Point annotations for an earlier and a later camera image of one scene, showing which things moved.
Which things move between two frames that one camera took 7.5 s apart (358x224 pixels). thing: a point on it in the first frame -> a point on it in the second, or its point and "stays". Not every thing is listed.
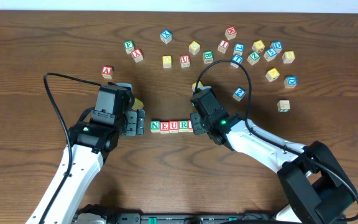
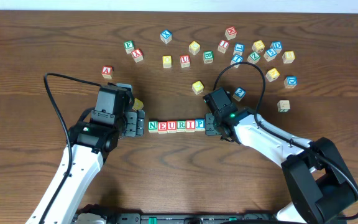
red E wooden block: [165, 127] stays
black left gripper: [135, 122] stays
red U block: [174, 126] stays
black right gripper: [196, 125] -> [210, 124]
